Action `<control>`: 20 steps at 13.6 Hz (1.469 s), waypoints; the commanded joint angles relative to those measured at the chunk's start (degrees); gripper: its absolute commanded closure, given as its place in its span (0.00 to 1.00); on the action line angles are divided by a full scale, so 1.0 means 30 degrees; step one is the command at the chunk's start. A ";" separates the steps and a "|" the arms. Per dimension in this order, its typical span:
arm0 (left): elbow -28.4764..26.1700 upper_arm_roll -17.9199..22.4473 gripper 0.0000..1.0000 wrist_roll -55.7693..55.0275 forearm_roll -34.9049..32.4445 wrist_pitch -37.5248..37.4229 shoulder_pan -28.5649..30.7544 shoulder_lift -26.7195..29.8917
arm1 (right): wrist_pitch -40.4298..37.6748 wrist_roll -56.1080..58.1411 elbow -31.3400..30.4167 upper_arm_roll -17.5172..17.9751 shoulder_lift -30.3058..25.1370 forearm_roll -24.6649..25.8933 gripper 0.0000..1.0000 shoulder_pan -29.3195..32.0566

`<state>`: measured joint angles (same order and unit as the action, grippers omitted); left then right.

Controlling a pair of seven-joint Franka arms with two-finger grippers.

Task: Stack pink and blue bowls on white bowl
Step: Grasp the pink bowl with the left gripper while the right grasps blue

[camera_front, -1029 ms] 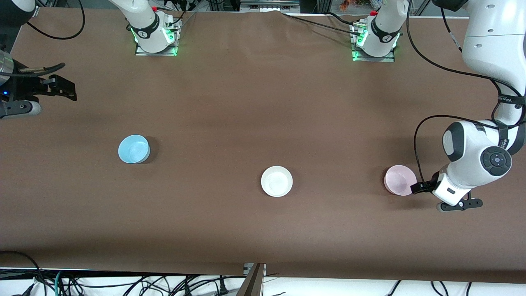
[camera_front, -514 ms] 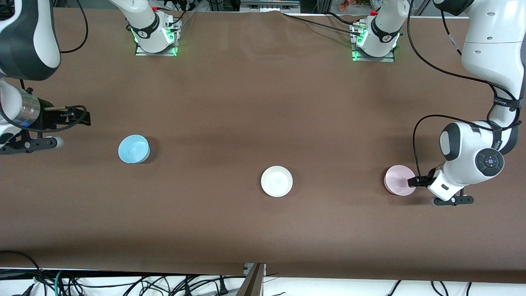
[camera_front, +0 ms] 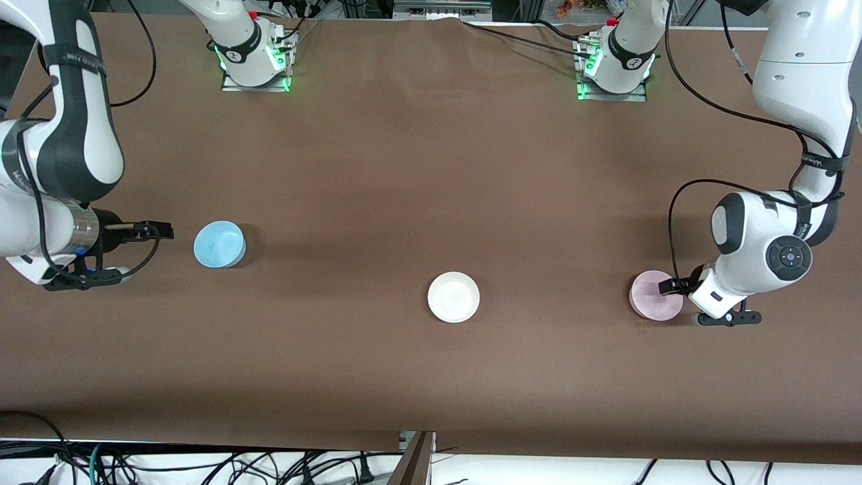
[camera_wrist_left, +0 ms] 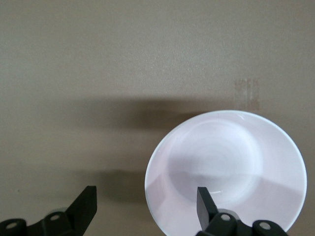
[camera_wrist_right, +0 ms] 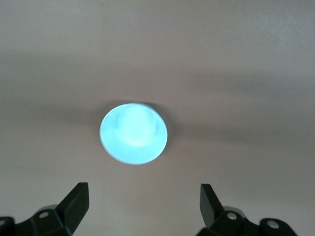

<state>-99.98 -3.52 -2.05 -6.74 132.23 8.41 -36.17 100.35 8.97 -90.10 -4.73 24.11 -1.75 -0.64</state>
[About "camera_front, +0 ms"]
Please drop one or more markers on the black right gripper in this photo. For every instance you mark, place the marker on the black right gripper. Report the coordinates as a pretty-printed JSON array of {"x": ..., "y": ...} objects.
[{"x": 108, "y": 228}]

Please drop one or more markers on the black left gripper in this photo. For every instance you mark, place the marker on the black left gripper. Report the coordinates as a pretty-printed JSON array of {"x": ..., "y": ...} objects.
[{"x": 688, "y": 282}]

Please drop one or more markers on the pink bowl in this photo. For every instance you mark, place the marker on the pink bowl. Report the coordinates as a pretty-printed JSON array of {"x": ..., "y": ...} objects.
[{"x": 650, "y": 296}]

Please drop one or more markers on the light blue bowl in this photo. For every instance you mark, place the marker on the light blue bowl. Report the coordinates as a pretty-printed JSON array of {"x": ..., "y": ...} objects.
[{"x": 217, "y": 244}]

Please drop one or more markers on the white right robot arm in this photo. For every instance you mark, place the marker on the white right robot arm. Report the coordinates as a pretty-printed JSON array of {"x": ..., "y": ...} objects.
[{"x": 81, "y": 135}]

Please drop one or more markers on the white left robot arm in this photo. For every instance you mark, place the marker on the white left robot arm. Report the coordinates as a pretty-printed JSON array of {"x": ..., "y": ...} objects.
[{"x": 794, "y": 67}]

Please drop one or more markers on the white bowl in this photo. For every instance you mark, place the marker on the white bowl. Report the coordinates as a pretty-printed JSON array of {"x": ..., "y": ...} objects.
[{"x": 453, "y": 296}]

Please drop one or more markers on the brown table cover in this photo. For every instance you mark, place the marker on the brown table cover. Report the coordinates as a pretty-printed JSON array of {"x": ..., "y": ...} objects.
[{"x": 431, "y": 168}]

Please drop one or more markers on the orange plastic object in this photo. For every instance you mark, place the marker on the orange plastic object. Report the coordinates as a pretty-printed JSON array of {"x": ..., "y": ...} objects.
[{"x": 569, "y": 7}]

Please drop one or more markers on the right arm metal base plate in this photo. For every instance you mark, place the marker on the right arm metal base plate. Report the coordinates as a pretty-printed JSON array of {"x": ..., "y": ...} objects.
[{"x": 232, "y": 86}]

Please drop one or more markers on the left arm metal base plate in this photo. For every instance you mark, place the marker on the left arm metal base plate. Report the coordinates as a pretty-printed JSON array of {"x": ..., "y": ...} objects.
[{"x": 633, "y": 96}]

